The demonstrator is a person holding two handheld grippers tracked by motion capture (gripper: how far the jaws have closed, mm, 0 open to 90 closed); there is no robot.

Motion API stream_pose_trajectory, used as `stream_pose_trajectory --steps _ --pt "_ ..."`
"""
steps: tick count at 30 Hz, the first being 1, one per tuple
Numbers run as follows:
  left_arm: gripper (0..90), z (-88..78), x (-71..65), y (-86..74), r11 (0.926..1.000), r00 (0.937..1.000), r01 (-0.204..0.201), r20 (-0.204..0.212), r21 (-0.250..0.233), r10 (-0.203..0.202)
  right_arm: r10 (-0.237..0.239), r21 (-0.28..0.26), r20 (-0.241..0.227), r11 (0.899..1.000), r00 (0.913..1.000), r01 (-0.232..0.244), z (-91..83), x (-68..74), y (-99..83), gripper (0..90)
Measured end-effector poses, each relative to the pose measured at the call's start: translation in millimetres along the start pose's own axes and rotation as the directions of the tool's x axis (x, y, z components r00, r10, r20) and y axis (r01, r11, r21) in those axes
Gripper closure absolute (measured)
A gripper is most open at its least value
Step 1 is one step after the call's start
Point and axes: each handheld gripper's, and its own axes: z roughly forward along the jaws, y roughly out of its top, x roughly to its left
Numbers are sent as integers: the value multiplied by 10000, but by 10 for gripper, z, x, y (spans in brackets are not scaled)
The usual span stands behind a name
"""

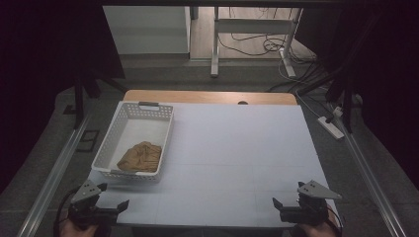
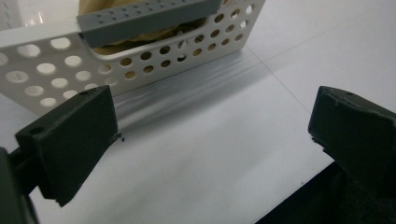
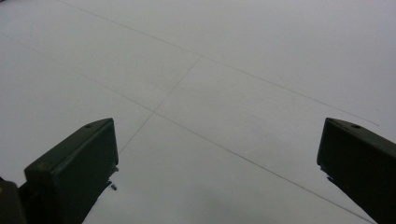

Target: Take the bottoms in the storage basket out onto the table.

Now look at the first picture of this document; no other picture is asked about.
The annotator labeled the wooden table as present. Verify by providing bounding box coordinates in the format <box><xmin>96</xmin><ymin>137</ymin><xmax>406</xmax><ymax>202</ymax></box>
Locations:
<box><xmin>123</xmin><ymin>89</ymin><xmax>298</xmax><ymax>107</ymax></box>

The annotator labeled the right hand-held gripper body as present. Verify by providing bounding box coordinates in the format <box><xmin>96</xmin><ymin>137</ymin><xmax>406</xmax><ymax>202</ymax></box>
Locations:
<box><xmin>280</xmin><ymin>179</ymin><xmax>343</xmax><ymax>227</ymax></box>

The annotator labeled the black floor cable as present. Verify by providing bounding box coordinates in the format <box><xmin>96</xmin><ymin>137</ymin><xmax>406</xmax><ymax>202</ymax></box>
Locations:
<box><xmin>216</xmin><ymin>33</ymin><xmax>291</xmax><ymax>57</ymax></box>

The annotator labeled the white desk frame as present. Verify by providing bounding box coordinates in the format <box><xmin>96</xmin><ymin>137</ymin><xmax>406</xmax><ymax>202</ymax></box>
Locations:
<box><xmin>210</xmin><ymin>6</ymin><xmax>304</xmax><ymax>79</ymax></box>

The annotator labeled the person's right hand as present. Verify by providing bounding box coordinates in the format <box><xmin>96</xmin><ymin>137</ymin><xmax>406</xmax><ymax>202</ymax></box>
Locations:
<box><xmin>297</xmin><ymin>205</ymin><xmax>340</xmax><ymax>237</ymax></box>

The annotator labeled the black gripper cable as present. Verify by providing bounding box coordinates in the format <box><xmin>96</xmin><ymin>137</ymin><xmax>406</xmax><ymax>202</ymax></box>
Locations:
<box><xmin>53</xmin><ymin>187</ymin><xmax>82</xmax><ymax>237</ymax></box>
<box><xmin>325</xmin><ymin>205</ymin><xmax>345</xmax><ymax>237</ymax></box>

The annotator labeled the black floor frame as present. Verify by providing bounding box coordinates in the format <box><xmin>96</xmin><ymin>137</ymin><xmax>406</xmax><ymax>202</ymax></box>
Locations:
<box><xmin>76</xmin><ymin>129</ymin><xmax>101</xmax><ymax>153</ymax></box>

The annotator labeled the white cabinet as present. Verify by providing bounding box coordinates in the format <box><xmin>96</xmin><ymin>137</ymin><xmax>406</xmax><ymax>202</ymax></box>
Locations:
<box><xmin>102</xmin><ymin>5</ymin><xmax>192</xmax><ymax>55</ymax></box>

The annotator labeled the black curtain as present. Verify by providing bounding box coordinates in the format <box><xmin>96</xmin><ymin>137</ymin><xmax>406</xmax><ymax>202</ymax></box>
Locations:
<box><xmin>295</xmin><ymin>0</ymin><xmax>419</xmax><ymax>182</ymax></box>
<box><xmin>0</xmin><ymin>0</ymin><xmax>126</xmax><ymax>196</ymax></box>

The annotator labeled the white power strip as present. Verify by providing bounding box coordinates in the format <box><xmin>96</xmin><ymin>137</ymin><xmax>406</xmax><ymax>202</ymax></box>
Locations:
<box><xmin>316</xmin><ymin>116</ymin><xmax>345</xmax><ymax>140</ymax></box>

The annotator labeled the brown cloth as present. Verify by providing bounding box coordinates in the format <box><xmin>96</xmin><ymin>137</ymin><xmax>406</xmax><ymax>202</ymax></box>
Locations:
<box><xmin>116</xmin><ymin>140</ymin><xmax>163</xmax><ymax>174</ymax></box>

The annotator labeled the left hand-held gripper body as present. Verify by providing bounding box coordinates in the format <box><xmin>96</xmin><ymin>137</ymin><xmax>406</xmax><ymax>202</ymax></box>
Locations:
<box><xmin>67</xmin><ymin>179</ymin><xmax>120</xmax><ymax>231</ymax></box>

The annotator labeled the white perforated plastic basket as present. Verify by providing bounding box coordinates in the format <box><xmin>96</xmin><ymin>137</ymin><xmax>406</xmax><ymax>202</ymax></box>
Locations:
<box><xmin>91</xmin><ymin>101</ymin><xmax>175</xmax><ymax>184</ymax></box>

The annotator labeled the person's left hand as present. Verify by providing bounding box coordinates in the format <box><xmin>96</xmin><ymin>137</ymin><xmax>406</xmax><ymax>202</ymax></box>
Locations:
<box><xmin>58</xmin><ymin>218</ymin><xmax>100</xmax><ymax>237</ymax></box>

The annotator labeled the white table cover board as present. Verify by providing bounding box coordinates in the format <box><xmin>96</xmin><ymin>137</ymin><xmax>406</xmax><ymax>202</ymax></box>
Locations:
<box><xmin>87</xmin><ymin>102</ymin><xmax>344</xmax><ymax>229</ymax></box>

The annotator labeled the aluminium rail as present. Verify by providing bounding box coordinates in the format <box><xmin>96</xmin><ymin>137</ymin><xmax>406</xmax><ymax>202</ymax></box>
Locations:
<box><xmin>16</xmin><ymin>112</ymin><xmax>93</xmax><ymax>237</ymax></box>
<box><xmin>340</xmin><ymin>126</ymin><xmax>408</xmax><ymax>237</ymax></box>

